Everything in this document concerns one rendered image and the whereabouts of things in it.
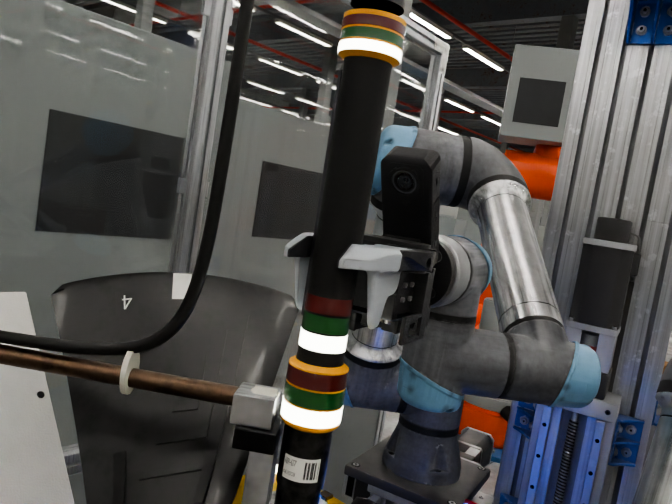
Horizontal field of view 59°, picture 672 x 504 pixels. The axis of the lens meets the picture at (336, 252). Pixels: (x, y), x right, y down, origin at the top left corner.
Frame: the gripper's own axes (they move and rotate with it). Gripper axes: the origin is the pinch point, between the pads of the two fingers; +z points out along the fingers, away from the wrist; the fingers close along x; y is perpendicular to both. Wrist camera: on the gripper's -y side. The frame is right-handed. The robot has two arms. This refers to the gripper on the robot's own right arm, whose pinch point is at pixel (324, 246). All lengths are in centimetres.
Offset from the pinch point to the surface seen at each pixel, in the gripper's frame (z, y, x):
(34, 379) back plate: -6.4, 20.7, 36.2
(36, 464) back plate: -3.8, 27.6, 30.9
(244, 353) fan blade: -7.7, 11.3, 10.5
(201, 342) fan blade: -5.8, 10.9, 13.9
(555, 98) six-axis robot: -385, -97, 55
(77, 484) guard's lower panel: -39, 55, 65
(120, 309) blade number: -3.3, 9.5, 21.6
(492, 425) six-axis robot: -373, 127, 54
